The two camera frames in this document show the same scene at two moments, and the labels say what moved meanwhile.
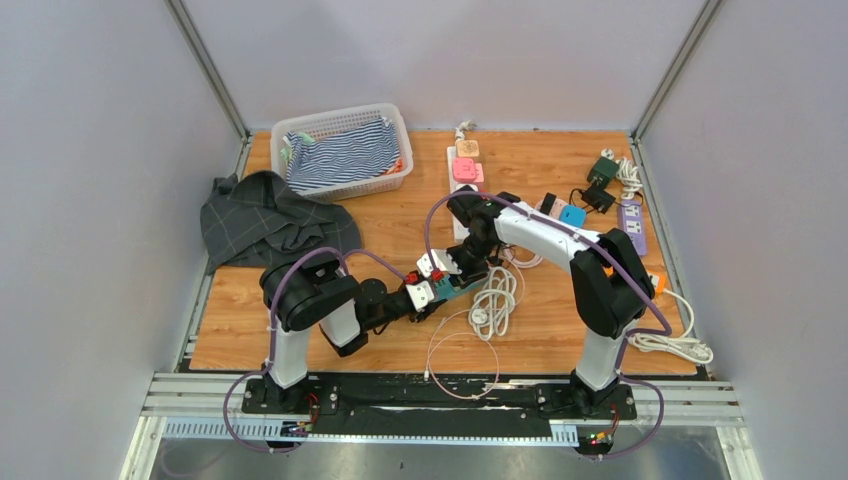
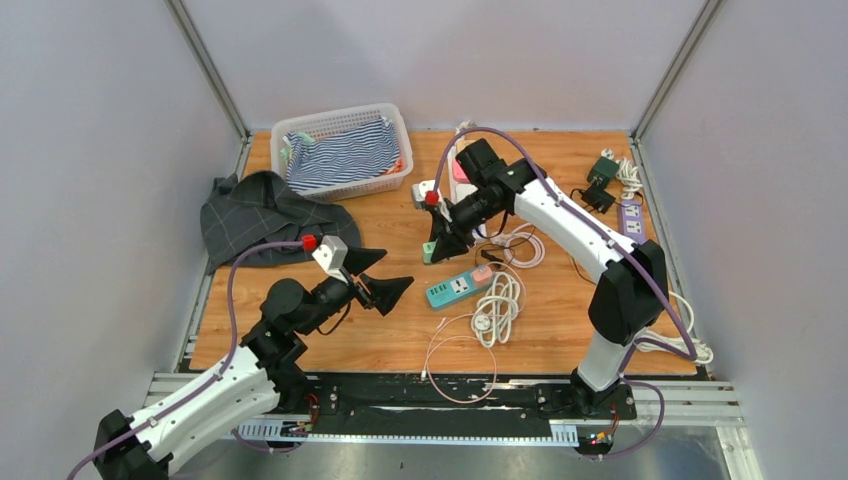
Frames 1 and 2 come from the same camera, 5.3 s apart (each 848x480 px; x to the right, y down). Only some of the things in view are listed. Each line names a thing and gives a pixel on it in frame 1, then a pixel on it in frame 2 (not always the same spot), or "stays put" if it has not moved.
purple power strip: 631,222 stays put
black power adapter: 598,198 stays put
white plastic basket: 343,152 stays put
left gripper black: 425,312 -> 383,293
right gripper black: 466,277 -> 449,235
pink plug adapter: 465,169 stays put
